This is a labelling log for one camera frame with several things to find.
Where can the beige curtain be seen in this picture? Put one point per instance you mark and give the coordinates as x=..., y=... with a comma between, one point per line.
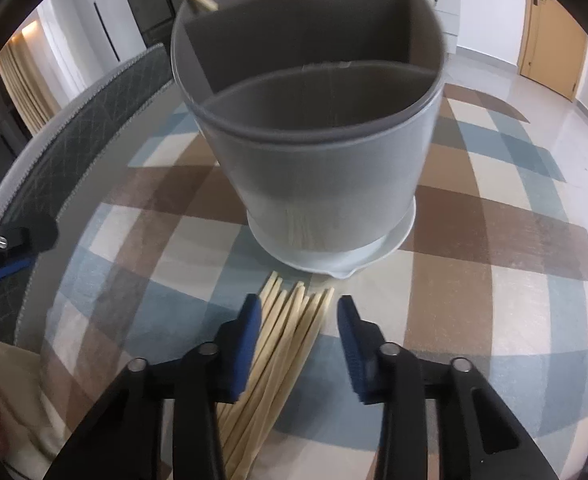
x=24, y=85

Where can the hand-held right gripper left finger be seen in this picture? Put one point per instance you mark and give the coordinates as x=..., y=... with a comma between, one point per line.
x=246, y=345

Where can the beige cloth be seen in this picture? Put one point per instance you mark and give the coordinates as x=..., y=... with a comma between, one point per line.
x=19, y=410

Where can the wooden door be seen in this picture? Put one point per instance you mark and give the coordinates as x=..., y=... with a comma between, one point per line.
x=549, y=45

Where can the white plastic bucket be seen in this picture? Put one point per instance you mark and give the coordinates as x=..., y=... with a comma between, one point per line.
x=324, y=170

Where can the pile of bamboo chopsticks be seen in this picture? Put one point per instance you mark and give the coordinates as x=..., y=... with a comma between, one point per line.
x=284, y=360

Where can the blue brown checked rug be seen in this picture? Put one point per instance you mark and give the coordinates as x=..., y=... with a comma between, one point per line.
x=474, y=220

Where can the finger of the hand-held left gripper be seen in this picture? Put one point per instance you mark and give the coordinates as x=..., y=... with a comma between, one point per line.
x=4, y=266

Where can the dark wardrobe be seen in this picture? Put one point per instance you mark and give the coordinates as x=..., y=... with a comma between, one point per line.
x=144, y=0

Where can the white drawer cabinet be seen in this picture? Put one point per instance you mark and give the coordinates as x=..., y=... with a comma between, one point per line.
x=446, y=10

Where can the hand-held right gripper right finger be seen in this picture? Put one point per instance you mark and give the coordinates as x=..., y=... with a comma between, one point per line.
x=354, y=355

